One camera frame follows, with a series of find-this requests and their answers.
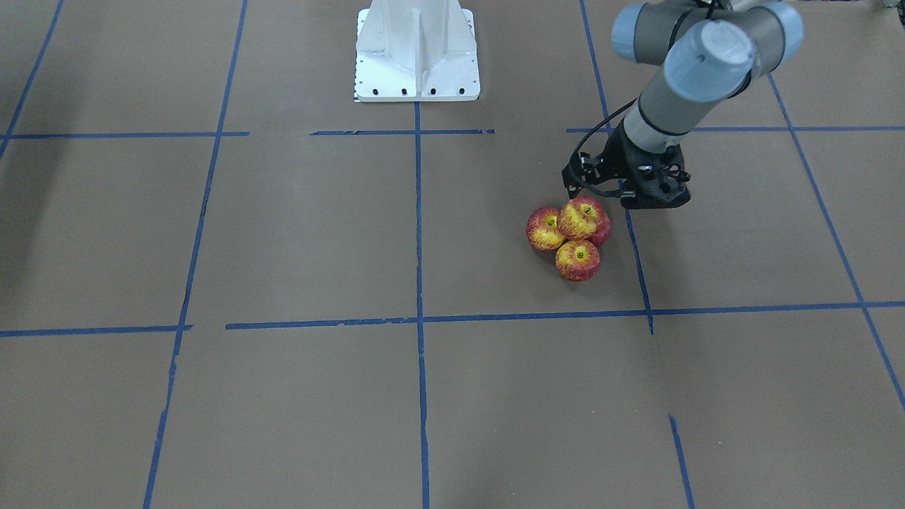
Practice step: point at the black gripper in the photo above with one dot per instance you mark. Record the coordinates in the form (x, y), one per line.
(622, 153)

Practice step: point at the lone red yellow apple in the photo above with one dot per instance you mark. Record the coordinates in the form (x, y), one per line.
(580, 218)

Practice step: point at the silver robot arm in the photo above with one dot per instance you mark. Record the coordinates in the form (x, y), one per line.
(702, 57)

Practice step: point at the top red yellow apple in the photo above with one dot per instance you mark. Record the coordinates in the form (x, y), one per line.
(577, 260)

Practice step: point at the brown paper table cover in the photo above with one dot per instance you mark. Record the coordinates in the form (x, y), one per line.
(226, 284)

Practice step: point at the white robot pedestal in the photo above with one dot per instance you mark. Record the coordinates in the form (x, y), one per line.
(416, 51)

